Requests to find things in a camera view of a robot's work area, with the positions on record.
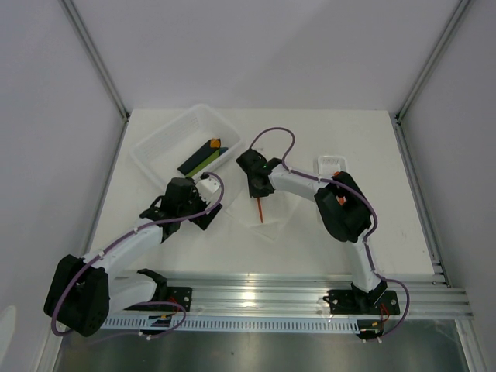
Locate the orange plastic spoon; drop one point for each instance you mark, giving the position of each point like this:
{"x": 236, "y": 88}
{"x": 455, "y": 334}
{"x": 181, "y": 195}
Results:
{"x": 340, "y": 198}

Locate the right side aluminium rail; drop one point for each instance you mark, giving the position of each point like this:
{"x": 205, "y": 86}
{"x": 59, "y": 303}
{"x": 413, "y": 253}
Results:
{"x": 426, "y": 223}

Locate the right aluminium frame post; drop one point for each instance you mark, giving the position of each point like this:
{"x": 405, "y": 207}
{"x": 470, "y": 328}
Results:
{"x": 443, "y": 40}

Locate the dark navy rolled napkin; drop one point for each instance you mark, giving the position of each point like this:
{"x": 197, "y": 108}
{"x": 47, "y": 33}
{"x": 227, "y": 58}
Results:
{"x": 208, "y": 148}

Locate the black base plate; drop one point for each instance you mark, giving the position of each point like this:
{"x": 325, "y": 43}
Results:
{"x": 179, "y": 295}
{"x": 347, "y": 302}

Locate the green rolled napkin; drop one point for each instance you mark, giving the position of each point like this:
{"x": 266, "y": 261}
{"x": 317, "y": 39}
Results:
{"x": 207, "y": 161}

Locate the orange plastic fork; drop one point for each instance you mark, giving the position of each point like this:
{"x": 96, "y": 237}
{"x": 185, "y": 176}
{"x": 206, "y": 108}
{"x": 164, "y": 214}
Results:
{"x": 260, "y": 210}

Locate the white paper napkin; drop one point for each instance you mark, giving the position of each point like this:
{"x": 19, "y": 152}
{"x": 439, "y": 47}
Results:
{"x": 278, "y": 208}

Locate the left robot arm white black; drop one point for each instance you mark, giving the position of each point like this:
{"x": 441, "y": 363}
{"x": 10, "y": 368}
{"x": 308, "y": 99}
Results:
{"x": 85, "y": 290}

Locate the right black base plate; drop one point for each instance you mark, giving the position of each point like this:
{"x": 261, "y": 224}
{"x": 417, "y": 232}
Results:
{"x": 347, "y": 302}

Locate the small white utensil tray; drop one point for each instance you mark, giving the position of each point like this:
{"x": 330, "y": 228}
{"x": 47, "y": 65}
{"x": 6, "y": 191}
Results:
{"x": 327, "y": 165}

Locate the aluminium mounting rail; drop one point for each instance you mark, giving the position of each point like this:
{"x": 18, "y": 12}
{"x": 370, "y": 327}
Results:
{"x": 281, "y": 295}

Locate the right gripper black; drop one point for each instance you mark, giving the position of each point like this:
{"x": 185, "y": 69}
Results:
{"x": 253, "y": 191}

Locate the large white plastic basket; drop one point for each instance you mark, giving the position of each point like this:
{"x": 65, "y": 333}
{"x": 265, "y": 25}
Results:
{"x": 169, "y": 139}

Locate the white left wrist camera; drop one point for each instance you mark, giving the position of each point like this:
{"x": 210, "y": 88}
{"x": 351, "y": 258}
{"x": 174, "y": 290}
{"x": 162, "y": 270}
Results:
{"x": 209, "y": 188}

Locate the aluminium frame post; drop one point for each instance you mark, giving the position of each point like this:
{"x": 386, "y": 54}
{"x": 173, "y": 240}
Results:
{"x": 90, "y": 48}
{"x": 443, "y": 40}

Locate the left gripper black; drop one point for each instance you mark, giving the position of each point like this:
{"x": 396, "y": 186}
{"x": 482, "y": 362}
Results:
{"x": 202, "y": 222}

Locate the white slotted cable duct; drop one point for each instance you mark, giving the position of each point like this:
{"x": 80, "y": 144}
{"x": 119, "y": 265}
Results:
{"x": 207, "y": 323}

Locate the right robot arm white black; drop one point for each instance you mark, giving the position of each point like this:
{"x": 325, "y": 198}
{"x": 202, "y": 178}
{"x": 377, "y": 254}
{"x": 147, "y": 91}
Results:
{"x": 346, "y": 214}

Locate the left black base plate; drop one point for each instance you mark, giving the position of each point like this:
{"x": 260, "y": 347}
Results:
{"x": 179, "y": 295}

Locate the left aluminium frame post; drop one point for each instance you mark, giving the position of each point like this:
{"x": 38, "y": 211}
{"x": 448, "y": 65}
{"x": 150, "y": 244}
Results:
{"x": 90, "y": 48}

